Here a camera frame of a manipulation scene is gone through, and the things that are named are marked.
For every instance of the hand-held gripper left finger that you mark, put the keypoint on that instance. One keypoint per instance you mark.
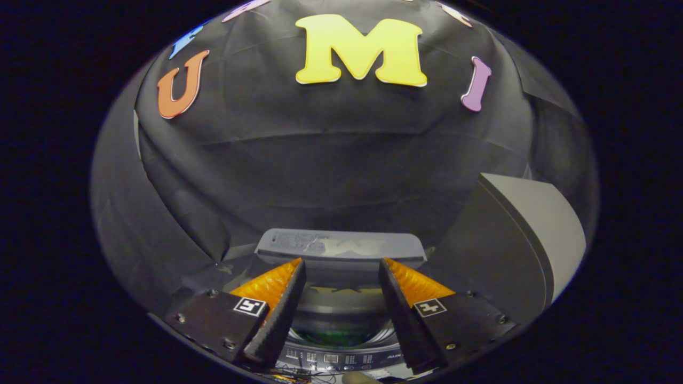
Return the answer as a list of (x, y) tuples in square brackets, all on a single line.
[(277, 325)]

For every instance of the grey washing machine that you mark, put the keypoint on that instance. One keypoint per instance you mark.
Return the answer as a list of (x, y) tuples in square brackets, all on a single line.
[(341, 357)]

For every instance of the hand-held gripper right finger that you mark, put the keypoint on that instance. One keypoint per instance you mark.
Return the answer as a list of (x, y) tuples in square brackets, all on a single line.
[(403, 320)]

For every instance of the dark washing machine lid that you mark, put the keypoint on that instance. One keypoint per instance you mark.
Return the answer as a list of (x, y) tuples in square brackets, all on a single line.
[(341, 245)]

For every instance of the beige cabinet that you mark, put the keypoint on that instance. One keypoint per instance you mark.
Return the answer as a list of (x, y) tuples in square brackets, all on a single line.
[(512, 240)]

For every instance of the black backdrop cloth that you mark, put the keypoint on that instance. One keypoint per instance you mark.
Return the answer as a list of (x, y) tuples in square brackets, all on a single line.
[(320, 160)]

